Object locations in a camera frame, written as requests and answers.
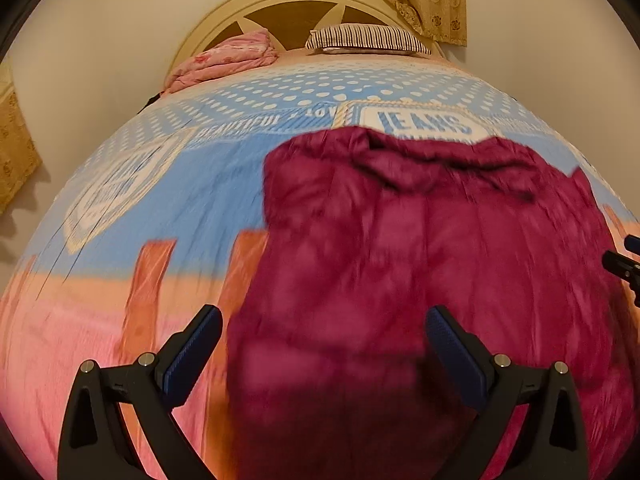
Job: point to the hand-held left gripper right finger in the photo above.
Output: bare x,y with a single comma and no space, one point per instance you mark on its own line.
457,355

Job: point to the black cloth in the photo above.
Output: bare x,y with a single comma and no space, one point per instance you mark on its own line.
152,100

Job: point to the pink folded quilt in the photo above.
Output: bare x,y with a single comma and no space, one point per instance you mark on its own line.
220,60

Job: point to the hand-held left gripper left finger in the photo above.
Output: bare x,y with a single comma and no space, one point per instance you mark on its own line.
192,355

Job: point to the bed with pink-blue cover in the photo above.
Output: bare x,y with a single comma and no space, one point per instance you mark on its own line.
150,200

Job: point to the magenta puffer jacket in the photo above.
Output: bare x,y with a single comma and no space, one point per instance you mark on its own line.
350,260

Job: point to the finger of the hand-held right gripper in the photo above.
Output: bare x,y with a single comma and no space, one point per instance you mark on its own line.
634,244
622,267

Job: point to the striped pillow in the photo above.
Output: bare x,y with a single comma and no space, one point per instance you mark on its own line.
367,40

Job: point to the beige floral curtain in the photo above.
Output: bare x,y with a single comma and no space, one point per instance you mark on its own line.
430,0
15,150

